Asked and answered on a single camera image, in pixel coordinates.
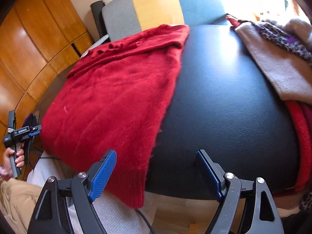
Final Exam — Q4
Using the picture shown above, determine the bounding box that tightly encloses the red knitted sweater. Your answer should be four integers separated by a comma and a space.
40, 24, 190, 209

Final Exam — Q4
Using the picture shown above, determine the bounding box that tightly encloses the pile of clothes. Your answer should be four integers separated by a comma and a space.
225, 14, 312, 193

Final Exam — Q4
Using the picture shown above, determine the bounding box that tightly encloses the person's left hand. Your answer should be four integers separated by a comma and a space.
2, 143, 26, 176

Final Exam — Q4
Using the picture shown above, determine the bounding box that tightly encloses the white cloth under table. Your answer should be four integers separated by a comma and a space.
27, 154, 155, 233

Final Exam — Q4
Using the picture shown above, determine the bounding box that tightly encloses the wooden cabinet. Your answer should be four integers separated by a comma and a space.
0, 0, 95, 181

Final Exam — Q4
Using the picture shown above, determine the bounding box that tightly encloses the grey flat panel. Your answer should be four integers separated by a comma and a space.
80, 34, 109, 58

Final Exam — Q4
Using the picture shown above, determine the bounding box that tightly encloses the black rolled mat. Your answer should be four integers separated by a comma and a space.
90, 0, 107, 38

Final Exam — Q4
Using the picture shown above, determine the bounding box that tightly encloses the grey yellow blue sofa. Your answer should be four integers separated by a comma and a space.
101, 0, 230, 42

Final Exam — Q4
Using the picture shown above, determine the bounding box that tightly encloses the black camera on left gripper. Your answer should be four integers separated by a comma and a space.
7, 110, 16, 134

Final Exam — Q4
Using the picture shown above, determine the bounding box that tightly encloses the black cable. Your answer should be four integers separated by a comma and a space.
135, 209, 157, 234

